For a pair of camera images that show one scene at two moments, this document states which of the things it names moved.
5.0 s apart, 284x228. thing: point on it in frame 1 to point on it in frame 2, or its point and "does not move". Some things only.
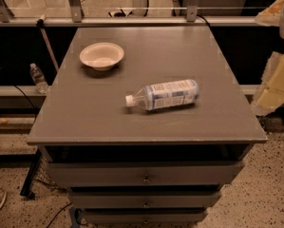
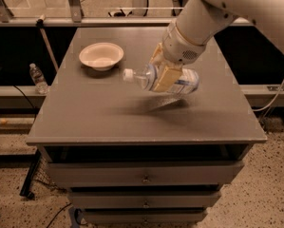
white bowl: (102, 56) does not move
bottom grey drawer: (144, 216) does not move
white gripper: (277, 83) to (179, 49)
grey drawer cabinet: (145, 124) does not move
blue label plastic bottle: (166, 95) to (187, 83)
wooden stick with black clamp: (40, 24) does not move
